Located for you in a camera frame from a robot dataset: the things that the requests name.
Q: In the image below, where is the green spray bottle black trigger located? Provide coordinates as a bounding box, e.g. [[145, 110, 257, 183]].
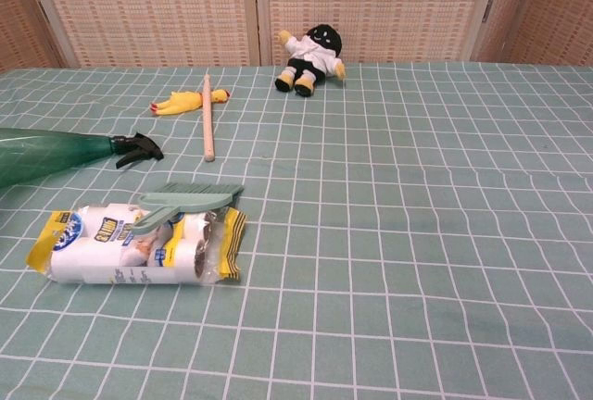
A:
[[0, 127, 165, 191]]

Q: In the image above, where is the green mini brush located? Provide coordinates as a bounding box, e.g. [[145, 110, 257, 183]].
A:
[[156, 181, 246, 200]]

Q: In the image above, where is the wooden stick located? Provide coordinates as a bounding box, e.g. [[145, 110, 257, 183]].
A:
[[202, 73, 218, 163]]

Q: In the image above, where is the green checked tablecloth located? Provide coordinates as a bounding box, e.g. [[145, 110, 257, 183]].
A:
[[0, 60, 593, 400]]

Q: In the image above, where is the green mini dustpan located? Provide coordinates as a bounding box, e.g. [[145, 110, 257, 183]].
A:
[[131, 191, 243, 235]]

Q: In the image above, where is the black-headed plush doll white robe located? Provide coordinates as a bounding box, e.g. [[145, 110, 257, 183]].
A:
[[274, 22, 347, 98]]

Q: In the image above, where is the yellow rubber chicken toy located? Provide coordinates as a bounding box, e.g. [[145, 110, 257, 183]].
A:
[[150, 88, 232, 118]]

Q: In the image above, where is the woven bamboo screen panel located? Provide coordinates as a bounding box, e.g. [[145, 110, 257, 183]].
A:
[[502, 0, 593, 67], [0, 0, 66, 75], [27, 0, 260, 69], [253, 0, 504, 67], [470, 0, 546, 64]]

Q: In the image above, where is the lint roller refill pack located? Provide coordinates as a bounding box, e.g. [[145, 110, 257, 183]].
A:
[[25, 203, 248, 285]]

